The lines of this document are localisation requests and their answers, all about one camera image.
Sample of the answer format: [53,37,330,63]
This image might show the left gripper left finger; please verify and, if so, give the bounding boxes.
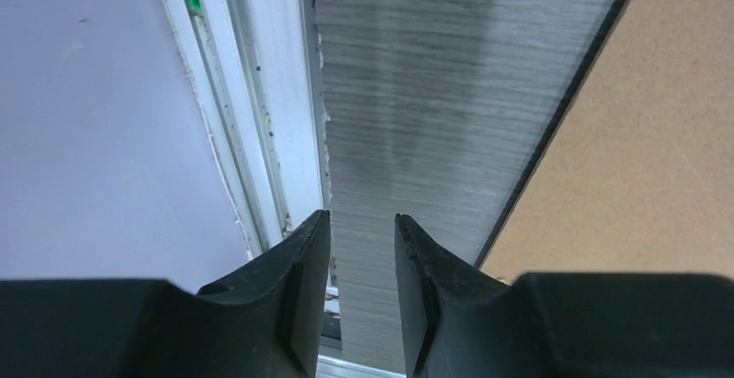
[1,210,331,377]

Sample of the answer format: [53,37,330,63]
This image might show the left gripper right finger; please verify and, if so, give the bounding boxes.
[395,215,733,377]

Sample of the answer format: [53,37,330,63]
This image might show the brown backing board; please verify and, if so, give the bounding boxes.
[482,0,733,280]

